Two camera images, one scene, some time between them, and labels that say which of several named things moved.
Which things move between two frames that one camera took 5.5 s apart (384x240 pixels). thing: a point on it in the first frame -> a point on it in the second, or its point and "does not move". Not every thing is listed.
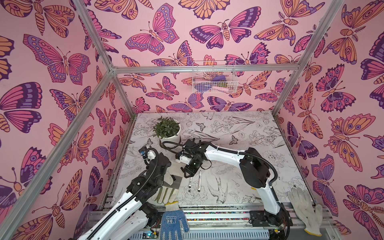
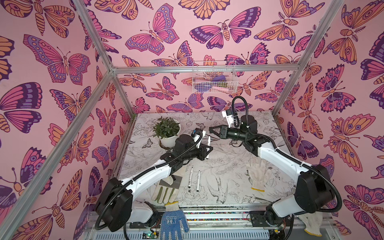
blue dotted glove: [172, 220] does not move
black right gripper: [190, 167] -> [223, 132]
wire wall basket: [214, 77] does not move
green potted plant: [166, 127] does not move
